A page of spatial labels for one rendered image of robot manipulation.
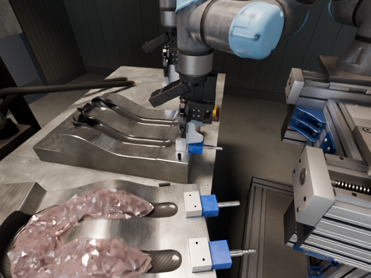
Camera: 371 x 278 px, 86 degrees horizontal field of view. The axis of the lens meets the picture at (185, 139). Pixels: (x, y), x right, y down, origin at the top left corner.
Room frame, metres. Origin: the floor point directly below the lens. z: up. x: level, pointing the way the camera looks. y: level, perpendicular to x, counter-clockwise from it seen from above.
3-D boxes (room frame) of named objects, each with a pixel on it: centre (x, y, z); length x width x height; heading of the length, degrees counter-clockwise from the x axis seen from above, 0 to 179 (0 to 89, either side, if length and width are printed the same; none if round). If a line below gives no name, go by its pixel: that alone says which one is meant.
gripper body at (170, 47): (0.74, 0.04, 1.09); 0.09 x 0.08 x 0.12; 79
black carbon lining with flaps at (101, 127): (0.53, 0.20, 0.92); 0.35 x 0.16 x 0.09; 79
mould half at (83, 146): (0.55, 0.21, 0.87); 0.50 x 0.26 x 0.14; 79
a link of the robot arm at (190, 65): (0.44, -0.02, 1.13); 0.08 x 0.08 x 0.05
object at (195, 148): (0.43, -0.04, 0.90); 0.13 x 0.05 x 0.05; 79
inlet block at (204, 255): (0.16, -0.07, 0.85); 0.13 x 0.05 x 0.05; 96
